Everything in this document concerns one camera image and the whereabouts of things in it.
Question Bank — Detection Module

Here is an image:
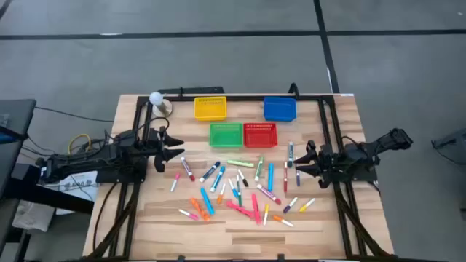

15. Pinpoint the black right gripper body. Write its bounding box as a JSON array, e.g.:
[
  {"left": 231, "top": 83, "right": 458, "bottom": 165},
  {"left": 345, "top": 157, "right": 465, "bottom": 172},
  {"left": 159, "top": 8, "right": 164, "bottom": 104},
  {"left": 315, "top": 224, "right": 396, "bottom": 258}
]
[{"left": 315, "top": 144, "right": 345, "bottom": 189}]

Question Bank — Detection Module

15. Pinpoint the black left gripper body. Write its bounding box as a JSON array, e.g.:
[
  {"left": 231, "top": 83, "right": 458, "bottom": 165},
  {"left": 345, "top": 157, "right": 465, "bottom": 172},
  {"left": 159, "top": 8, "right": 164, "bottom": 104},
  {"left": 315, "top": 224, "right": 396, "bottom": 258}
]
[{"left": 147, "top": 125, "right": 170, "bottom": 174}]

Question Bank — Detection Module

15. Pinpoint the purple cap thin marker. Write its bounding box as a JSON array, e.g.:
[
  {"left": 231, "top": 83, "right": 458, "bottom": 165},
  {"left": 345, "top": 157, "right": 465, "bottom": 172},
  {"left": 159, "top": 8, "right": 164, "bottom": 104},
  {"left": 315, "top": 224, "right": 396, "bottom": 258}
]
[{"left": 283, "top": 196, "right": 299, "bottom": 215}]

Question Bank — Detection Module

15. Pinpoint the orange cap thin marker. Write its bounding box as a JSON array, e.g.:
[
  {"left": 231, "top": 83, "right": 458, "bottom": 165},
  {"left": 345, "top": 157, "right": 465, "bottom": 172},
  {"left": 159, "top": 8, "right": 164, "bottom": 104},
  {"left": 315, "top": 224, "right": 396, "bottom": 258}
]
[
  {"left": 272, "top": 215, "right": 295, "bottom": 228},
  {"left": 216, "top": 182, "right": 227, "bottom": 205}
]

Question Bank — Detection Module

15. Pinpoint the orange highlighter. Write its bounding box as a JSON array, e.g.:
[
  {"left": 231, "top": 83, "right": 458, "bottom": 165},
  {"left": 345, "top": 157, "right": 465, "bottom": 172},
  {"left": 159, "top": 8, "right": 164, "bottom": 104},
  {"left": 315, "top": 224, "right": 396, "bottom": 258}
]
[{"left": 189, "top": 197, "right": 211, "bottom": 223}]

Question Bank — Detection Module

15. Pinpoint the black cap thin marker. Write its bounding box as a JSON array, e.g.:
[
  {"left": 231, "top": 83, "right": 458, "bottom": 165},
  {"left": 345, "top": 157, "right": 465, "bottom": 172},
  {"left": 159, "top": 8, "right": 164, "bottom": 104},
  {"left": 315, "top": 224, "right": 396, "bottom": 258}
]
[{"left": 237, "top": 168, "right": 250, "bottom": 188}]

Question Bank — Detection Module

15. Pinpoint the light blue cap thin marker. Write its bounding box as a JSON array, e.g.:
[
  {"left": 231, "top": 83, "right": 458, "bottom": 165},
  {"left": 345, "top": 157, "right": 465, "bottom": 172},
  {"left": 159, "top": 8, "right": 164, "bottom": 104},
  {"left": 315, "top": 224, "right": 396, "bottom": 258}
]
[{"left": 228, "top": 178, "right": 240, "bottom": 199}]

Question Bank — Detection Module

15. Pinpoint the white bulb brass lamp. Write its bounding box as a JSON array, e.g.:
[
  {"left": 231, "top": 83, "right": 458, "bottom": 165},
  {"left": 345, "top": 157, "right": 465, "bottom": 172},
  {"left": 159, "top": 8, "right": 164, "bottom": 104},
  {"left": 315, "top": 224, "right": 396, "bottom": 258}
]
[{"left": 148, "top": 91, "right": 173, "bottom": 119}]

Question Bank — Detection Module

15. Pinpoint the dark blue Expo marker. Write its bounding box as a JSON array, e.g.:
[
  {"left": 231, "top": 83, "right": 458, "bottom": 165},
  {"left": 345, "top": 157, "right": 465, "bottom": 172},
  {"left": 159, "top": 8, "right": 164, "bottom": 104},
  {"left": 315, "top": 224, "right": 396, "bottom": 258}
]
[{"left": 198, "top": 161, "right": 221, "bottom": 183}]

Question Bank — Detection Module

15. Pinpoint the magenta Expo marker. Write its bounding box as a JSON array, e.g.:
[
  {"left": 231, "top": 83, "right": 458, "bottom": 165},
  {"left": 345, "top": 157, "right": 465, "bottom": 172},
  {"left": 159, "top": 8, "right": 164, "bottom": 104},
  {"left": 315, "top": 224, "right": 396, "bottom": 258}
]
[{"left": 256, "top": 183, "right": 283, "bottom": 205}]

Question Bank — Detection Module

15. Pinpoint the yellow plastic basket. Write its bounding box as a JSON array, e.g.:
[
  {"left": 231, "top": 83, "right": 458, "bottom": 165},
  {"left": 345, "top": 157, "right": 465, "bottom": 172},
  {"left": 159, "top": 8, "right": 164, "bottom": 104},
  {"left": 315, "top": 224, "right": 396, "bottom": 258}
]
[{"left": 193, "top": 95, "right": 228, "bottom": 122}]

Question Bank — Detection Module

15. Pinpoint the light blue Expo marker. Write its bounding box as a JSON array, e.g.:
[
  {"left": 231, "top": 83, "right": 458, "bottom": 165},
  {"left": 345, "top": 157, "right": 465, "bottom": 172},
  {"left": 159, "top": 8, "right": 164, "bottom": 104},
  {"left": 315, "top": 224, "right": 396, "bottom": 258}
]
[{"left": 210, "top": 166, "right": 226, "bottom": 194}]

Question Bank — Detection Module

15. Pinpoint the green plastic basket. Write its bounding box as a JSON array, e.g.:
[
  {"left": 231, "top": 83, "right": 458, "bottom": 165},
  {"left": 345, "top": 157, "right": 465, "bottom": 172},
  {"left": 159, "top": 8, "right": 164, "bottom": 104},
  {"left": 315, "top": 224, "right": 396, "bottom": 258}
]
[{"left": 208, "top": 122, "right": 244, "bottom": 149}]

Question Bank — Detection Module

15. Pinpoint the red plastic basket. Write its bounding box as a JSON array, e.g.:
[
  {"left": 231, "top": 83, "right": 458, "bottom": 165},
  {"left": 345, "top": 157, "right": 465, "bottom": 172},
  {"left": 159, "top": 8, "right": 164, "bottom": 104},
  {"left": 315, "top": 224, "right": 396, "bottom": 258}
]
[{"left": 242, "top": 122, "right": 279, "bottom": 148}]

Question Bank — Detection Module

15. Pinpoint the blue plastic basket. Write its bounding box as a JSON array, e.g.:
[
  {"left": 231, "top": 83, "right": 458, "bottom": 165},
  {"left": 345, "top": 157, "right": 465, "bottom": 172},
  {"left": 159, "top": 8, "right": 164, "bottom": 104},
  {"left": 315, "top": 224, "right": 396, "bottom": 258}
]
[{"left": 263, "top": 96, "right": 297, "bottom": 122}]

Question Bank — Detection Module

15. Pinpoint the pink Sharpie highlighter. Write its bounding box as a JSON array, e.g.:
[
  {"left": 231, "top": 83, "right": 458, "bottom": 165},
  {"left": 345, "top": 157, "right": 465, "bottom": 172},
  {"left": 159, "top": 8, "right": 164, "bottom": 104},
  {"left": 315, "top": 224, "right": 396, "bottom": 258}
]
[
  {"left": 225, "top": 200, "right": 256, "bottom": 219},
  {"left": 250, "top": 193, "right": 262, "bottom": 226}
]

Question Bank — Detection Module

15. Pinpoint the light green highlighter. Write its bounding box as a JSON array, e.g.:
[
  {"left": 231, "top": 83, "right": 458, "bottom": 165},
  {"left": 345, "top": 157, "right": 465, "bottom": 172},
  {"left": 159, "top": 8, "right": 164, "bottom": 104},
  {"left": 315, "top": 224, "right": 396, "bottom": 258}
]
[{"left": 226, "top": 159, "right": 255, "bottom": 169}]

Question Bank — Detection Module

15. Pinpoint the white paper sheet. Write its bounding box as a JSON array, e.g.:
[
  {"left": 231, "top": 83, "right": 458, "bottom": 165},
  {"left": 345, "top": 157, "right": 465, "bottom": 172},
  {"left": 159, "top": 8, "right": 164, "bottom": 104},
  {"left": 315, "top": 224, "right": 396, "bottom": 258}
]
[{"left": 53, "top": 170, "right": 99, "bottom": 216}]

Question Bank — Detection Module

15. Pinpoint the dark chair base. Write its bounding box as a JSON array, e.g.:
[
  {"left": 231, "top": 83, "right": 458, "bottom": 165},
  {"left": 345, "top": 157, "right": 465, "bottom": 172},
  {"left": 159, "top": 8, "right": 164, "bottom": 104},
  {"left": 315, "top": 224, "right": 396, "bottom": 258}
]
[{"left": 431, "top": 127, "right": 466, "bottom": 161}]

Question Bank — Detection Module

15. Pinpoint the grey plastic bag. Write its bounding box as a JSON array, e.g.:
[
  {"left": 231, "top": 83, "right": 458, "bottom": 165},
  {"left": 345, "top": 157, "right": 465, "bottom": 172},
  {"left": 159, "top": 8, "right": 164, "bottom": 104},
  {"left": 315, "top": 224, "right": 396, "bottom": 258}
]
[{"left": 12, "top": 199, "right": 55, "bottom": 234}]

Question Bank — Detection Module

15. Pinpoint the black desk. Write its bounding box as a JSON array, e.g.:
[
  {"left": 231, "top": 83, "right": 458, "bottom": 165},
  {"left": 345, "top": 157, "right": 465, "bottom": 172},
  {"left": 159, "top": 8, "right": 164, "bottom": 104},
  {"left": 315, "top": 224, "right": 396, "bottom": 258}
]
[{"left": 0, "top": 98, "right": 95, "bottom": 262}]

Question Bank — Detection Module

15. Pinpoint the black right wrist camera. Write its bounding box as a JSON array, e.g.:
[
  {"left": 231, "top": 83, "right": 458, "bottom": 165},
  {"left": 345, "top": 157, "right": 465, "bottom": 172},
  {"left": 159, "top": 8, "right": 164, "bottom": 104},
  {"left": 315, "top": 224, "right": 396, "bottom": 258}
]
[{"left": 344, "top": 143, "right": 365, "bottom": 161}]

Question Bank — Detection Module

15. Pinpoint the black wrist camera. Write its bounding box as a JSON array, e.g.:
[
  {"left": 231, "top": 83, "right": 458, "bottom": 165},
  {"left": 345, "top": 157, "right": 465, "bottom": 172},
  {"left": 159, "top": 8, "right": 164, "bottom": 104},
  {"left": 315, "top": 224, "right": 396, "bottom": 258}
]
[
  {"left": 344, "top": 143, "right": 365, "bottom": 161},
  {"left": 118, "top": 129, "right": 141, "bottom": 147}
]

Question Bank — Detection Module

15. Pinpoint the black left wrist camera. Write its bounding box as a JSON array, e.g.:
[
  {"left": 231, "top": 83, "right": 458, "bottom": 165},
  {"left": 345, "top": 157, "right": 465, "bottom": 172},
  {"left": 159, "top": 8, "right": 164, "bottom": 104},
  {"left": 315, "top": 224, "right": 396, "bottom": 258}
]
[{"left": 118, "top": 129, "right": 141, "bottom": 147}]

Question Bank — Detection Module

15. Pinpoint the yellow cable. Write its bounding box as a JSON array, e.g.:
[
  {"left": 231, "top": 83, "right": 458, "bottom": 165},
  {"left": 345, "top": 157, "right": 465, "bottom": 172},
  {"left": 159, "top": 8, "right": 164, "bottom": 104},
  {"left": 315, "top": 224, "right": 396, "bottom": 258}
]
[{"left": 67, "top": 132, "right": 92, "bottom": 156}]

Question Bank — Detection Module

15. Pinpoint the black floor cable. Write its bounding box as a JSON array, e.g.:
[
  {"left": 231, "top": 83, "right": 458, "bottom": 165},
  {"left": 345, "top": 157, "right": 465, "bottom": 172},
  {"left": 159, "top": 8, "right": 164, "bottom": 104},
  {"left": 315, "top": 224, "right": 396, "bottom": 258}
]
[{"left": 34, "top": 106, "right": 116, "bottom": 124}]

